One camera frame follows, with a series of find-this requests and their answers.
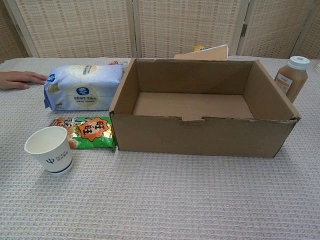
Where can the blue white tissue pack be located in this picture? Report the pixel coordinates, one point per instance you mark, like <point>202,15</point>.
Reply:
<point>85,85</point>

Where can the woven folding screen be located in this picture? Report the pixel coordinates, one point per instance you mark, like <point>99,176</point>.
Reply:
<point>82,27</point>

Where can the brown juice bottle white cap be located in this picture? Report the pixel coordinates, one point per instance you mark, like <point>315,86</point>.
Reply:
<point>293,80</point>

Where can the open brown cardboard box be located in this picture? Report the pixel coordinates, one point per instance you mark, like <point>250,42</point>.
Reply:
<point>195,137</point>

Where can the small white paper cup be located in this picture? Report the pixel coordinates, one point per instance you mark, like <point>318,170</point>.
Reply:
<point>47,160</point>

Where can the yellow packet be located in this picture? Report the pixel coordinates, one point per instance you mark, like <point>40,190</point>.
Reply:
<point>199,48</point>

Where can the bare person hand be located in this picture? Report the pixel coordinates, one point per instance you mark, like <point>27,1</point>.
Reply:
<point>17,80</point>

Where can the orange snack packet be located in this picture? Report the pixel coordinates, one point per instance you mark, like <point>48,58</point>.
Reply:
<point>97,132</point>

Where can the woven beige tablecloth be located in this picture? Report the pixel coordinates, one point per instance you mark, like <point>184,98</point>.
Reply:
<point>160,195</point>

